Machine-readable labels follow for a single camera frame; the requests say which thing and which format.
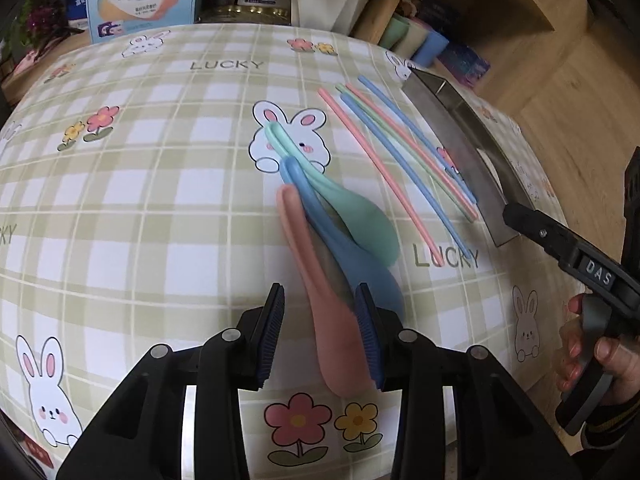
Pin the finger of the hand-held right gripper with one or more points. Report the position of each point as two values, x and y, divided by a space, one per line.
535 230
634 190

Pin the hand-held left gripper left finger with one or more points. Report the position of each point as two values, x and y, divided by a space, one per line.
272 335

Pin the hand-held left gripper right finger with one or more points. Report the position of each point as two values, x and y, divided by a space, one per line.
369 335

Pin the pink silicone spoon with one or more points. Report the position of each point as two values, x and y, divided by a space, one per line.
325 320

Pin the blue silicone spoon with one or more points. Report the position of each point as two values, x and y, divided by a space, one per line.
360 270

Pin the stainless steel tray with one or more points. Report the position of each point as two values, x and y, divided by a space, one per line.
470 150

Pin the green silicone spoon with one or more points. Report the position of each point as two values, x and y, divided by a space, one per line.
370 225

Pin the green chopstick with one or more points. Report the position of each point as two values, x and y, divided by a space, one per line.
425 169

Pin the blue chopstick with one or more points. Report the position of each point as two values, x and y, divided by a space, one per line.
410 128
397 162

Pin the pink chopstick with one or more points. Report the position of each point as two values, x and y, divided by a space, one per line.
400 132
380 170

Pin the person's right hand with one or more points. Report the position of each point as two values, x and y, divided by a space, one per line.
567 355

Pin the checked bunny tablecloth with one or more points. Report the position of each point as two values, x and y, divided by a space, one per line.
150 210

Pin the purple blue box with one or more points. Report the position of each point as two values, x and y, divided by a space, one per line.
467 62

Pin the beige cup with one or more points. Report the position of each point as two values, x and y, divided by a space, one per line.
417 42

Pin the green cup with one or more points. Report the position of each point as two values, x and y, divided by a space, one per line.
392 35

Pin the gold tin can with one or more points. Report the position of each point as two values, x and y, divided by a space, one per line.
245 14

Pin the small blue white box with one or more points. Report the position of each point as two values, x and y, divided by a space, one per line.
77 2

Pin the purple flower plant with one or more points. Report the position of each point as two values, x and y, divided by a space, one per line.
45 20

